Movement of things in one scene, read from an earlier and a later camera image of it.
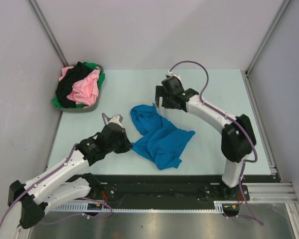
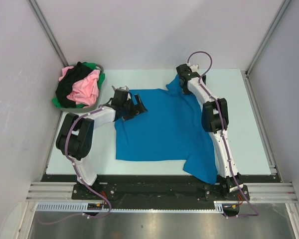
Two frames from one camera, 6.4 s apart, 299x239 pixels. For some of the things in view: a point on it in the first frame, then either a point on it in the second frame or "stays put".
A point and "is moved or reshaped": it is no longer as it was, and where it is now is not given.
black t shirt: (65, 85) stays put
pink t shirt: (85, 91) stays put
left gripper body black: (120, 146) → (129, 109)
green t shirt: (92, 66) stays put
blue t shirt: (162, 142) is moved or reshaped
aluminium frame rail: (272, 192) stays put
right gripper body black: (167, 102) → (185, 90)
